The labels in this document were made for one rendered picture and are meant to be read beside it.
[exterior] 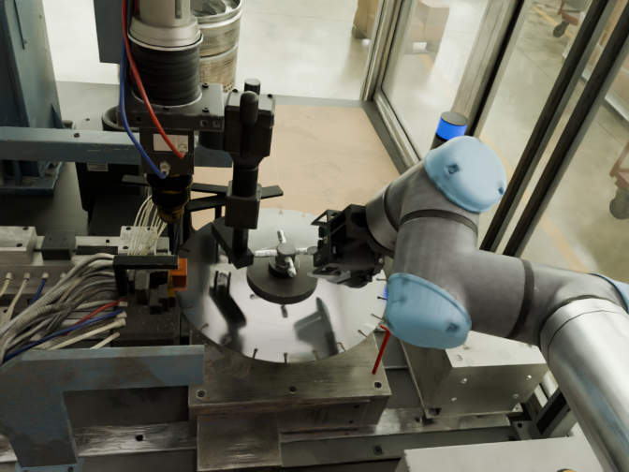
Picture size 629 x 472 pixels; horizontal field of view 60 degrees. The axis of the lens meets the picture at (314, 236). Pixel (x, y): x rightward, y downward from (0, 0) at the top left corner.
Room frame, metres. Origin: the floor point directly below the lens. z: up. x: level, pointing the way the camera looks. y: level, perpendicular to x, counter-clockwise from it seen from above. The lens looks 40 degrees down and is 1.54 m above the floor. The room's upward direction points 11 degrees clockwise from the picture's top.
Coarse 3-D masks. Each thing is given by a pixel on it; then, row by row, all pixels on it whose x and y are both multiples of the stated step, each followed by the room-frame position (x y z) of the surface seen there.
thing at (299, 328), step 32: (288, 224) 0.73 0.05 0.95; (192, 256) 0.61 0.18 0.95; (192, 288) 0.54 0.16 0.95; (224, 288) 0.55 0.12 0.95; (320, 288) 0.59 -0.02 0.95; (352, 288) 0.60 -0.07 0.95; (384, 288) 0.62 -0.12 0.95; (192, 320) 0.48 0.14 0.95; (224, 320) 0.49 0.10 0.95; (256, 320) 0.50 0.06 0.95; (288, 320) 0.52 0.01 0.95; (320, 320) 0.53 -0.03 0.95; (352, 320) 0.54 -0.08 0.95; (256, 352) 0.45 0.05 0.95; (288, 352) 0.46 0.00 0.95; (320, 352) 0.47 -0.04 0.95
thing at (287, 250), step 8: (280, 232) 0.64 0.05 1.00; (280, 240) 0.63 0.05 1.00; (280, 248) 0.60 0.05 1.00; (288, 248) 0.61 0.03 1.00; (296, 248) 0.61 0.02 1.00; (304, 248) 0.62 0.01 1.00; (256, 256) 0.59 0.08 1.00; (264, 256) 0.59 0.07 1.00; (272, 256) 0.59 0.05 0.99; (280, 256) 0.59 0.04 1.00; (288, 256) 0.59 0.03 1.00; (280, 264) 0.59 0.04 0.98; (288, 264) 0.58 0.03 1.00; (288, 272) 0.56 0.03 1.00
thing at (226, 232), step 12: (216, 228) 0.59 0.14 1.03; (228, 228) 0.60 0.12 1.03; (216, 240) 0.59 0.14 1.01; (228, 240) 0.57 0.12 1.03; (240, 240) 0.55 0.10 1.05; (216, 252) 0.58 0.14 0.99; (228, 252) 0.56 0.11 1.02; (240, 252) 0.55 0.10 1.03; (252, 252) 0.56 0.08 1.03; (240, 264) 0.54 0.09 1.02; (252, 264) 0.55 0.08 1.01
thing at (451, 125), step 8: (448, 112) 0.83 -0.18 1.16; (456, 112) 0.84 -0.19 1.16; (440, 120) 0.81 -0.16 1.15; (448, 120) 0.80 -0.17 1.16; (456, 120) 0.81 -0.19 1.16; (464, 120) 0.81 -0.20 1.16; (440, 128) 0.80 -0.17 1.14; (448, 128) 0.79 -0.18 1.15; (456, 128) 0.79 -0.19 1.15; (464, 128) 0.80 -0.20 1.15; (440, 136) 0.80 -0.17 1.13; (448, 136) 0.79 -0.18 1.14; (456, 136) 0.79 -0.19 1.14
